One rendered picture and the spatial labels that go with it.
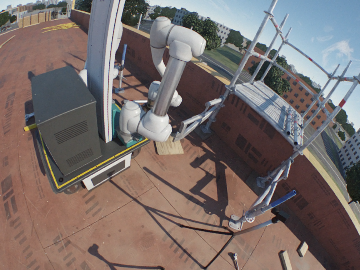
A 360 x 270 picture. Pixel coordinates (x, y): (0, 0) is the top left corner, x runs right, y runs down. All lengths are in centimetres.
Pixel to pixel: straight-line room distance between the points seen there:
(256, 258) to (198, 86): 229
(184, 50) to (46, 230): 164
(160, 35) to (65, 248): 160
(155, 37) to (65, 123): 66
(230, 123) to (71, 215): 205
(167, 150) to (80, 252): 135
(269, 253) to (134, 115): 194
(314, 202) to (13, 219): 334
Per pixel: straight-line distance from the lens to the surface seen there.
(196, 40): 81
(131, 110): 101
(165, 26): 86
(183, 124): 146
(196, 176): 165
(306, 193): 228
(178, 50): 81
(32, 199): 164
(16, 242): 169
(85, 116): 85
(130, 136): 116
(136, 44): 346
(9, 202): 180
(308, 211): 251
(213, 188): 167
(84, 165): 116
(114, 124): 118
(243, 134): 203
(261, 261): 188
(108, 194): 141
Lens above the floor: 132
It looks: 43 degrees down
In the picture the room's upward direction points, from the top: 25 degrees clockwise
